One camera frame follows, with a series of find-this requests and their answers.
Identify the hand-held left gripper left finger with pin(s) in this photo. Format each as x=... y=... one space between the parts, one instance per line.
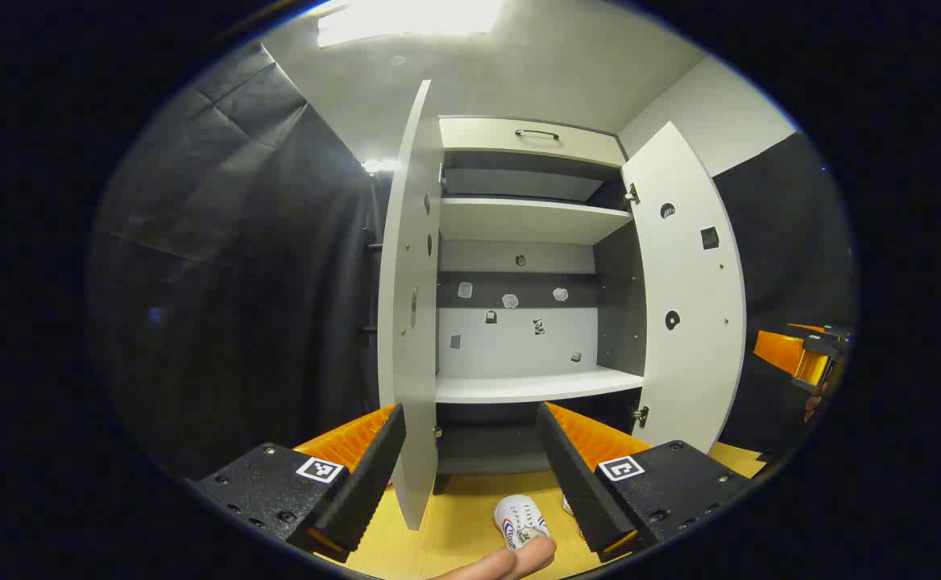
x=366 y=483

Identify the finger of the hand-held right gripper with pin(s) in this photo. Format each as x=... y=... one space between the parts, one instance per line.
x=829 y=340
x=785 y=354

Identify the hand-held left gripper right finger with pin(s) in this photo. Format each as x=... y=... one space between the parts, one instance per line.
x=579 y=483

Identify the white canvas shoe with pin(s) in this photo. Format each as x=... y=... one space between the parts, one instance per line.
x=521 y=515

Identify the white shoe cabinet door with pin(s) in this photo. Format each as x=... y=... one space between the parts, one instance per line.
x=406 y=362
x=688 y=362

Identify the white shoe cabinet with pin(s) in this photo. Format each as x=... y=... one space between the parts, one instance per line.
x=519 y=221

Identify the white cabinet drawer front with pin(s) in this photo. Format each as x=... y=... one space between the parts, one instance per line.
x=487 y=137

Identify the black backdrop cloth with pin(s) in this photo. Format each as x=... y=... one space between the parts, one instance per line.
x=237 y=282

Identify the ceiling light panel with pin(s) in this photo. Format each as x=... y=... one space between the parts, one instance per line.
x=406 y=18

